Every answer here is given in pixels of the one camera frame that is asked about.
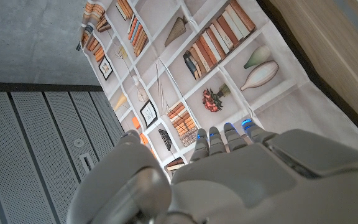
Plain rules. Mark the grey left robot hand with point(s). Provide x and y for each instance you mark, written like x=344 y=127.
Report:
x=244 y=186

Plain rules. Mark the printed bookshelf backdrop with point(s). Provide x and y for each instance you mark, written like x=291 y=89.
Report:
x=228 y=77

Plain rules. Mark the perforated metal cabinet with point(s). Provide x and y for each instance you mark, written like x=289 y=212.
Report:
x=26 y=149

